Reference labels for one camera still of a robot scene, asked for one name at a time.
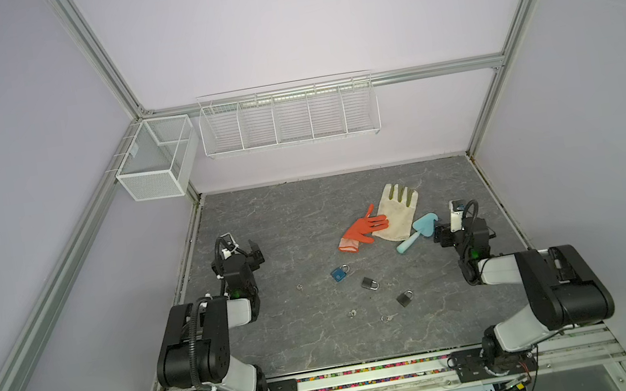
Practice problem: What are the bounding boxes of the dark padlock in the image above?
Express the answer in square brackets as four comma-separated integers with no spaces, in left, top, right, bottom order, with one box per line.
[396,290,415,309]

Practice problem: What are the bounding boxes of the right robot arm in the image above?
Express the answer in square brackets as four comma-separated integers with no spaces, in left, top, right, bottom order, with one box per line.
[434,217,616,373]

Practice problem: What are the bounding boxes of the blue padlock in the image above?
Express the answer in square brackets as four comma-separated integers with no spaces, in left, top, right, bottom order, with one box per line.
[330,263,350,283]

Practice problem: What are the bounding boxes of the white mesh box basket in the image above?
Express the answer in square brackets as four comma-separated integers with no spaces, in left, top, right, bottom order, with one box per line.
[117,115,200,202]

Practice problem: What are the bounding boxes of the beige cloth glove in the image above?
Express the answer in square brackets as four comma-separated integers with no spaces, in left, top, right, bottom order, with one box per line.
[373,183,419,243]

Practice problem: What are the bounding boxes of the teal garden trowel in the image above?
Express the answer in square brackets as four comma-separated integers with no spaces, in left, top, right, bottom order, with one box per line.
[396,212,439,255]

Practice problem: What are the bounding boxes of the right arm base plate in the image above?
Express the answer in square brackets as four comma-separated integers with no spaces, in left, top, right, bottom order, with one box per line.
[446,347,538,383]

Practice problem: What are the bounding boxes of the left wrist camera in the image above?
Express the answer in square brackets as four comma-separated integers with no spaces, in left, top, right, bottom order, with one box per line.
[215,232,239,259]

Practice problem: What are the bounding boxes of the silver key with ring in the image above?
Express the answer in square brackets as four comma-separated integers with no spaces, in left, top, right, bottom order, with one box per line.
[380,314,398,322]

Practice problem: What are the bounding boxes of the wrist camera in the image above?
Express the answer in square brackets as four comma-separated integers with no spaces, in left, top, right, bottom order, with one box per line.
[215,232,239,259]
[449,199,467,233]

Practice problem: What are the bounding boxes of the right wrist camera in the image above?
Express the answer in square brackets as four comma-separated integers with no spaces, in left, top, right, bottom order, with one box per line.
[449,199,467,233]

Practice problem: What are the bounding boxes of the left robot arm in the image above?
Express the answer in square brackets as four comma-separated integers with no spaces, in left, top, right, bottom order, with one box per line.
[156,234,269,391]

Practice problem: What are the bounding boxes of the white wire shelf basket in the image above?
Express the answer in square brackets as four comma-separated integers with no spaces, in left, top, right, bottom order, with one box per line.
[199,71,383,158]

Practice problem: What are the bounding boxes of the red rubber glove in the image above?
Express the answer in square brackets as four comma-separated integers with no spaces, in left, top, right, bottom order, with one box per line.
[338,204,389,254]

